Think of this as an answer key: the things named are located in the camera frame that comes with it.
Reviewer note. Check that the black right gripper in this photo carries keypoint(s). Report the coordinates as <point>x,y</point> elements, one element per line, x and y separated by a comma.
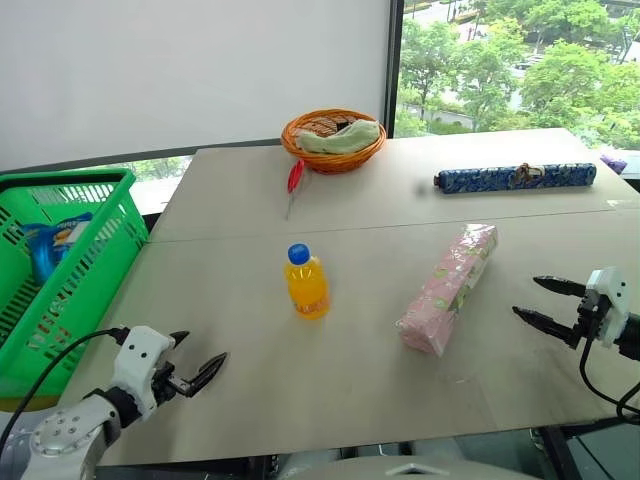
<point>589,312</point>

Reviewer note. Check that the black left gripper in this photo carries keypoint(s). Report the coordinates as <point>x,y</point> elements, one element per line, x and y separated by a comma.
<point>162,384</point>

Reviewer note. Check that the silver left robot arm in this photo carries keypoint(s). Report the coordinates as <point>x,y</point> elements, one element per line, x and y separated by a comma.
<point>60,432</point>

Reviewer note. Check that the green plastic shopping basket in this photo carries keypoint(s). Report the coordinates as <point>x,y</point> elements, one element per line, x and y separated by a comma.
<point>80,280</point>

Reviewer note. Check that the orange wicker basket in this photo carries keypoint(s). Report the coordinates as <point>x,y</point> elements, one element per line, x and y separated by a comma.
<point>330,159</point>

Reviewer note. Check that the pink floral tissue pack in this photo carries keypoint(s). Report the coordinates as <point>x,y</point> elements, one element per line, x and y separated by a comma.
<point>447,295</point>

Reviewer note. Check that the orange juice bottle blue cap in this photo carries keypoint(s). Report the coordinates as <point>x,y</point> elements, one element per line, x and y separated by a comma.
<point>306,285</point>

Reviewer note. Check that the black table leg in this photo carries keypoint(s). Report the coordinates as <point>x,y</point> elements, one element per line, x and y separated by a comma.
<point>562,452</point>

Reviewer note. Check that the blue patterned long roll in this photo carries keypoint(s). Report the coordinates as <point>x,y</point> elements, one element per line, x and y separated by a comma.
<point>480,179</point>

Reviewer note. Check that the purple object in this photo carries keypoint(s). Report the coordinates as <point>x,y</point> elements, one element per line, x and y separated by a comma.
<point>614,163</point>

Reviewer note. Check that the blue snack bag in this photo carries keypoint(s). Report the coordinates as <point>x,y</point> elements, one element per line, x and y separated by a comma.
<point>47,250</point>

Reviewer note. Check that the grey rounded robot body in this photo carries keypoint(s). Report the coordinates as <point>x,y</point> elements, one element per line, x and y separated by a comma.
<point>410,465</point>

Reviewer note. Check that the light green towel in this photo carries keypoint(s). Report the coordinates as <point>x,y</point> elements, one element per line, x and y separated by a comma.
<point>340,137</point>

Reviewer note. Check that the brown snack pieces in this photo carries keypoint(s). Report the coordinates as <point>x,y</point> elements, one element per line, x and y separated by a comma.
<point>322,125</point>

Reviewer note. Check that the white roller blind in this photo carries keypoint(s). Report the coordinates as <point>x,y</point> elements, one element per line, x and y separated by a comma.
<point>190,70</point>

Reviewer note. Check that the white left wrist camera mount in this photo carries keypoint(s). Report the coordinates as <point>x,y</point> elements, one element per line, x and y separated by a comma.
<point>137,355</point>

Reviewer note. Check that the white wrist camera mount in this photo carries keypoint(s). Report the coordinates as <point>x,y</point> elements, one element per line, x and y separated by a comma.
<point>137,355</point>
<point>613,292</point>

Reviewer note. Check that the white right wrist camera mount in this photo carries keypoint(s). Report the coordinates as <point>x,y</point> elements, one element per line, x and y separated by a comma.
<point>613,292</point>

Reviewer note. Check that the dark window frame post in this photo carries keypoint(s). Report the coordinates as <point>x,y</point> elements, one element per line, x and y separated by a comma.
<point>394,65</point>

